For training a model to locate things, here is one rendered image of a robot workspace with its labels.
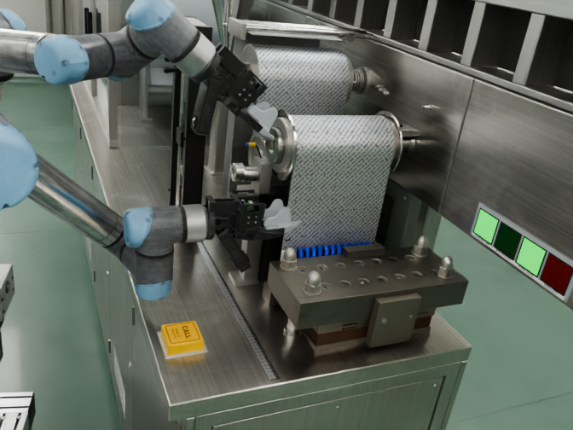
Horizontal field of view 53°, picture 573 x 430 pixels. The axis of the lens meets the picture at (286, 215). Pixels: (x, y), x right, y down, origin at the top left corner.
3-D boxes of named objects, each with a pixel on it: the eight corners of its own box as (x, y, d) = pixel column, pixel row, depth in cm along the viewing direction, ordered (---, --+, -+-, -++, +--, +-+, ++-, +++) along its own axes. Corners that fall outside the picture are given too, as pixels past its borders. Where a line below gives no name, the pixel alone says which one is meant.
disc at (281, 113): (264, 165, 130) (271, 101, 124) (266, 165, 130) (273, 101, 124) (290, 191, 118) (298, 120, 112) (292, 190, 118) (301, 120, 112)
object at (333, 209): (280, 252, 126) (292, 174, 118) (373, 244, 136) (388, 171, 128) (281, 253, 126) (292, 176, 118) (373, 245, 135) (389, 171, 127)
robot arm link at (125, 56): (70, 49, 103) (107, 20, 97) (115, 44, 112) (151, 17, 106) (90, 90, 104) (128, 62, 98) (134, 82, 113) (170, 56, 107)
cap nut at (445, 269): (432, 270, 126) (436, 252, 124) (445, 269, 127) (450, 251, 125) (442, 279, 123) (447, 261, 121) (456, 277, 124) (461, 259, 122)
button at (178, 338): (160, 334, 115) (160, 324, 114) (194, 329, 118) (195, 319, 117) (168, 357, 109) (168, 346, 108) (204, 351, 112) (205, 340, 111)
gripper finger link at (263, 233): (286, 231, 118) (246, 234, 115) (286, 238, 119) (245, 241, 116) (279, 221, 122) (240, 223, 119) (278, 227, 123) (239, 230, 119)
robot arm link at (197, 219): (186, 249, 112) (176, 230, 119) (209, 247, 114) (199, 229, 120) (188, 215, 109) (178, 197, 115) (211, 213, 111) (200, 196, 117)
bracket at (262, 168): (226, 276, 138) (237, 155, 125) (251, 273, 141) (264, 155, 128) (233, 287, 134) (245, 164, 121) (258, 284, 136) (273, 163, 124)
